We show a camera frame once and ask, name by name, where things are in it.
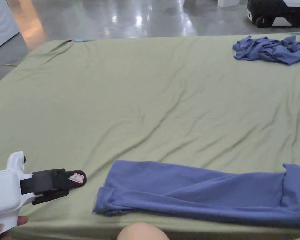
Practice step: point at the person's legs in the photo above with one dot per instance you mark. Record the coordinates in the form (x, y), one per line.
(142, 232)

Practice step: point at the black and white wheeled robot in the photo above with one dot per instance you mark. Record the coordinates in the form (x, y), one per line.
(267, 12)

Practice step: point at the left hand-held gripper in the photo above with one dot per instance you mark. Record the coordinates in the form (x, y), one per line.
(3, 190)

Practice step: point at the bed with pale green sheet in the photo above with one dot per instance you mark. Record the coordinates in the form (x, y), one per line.
(140, 100)

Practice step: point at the bunched blue garment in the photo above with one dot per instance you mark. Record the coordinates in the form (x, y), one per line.
(272, 51)

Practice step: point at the folded blue shirt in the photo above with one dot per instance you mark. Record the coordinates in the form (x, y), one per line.
(190, 192)

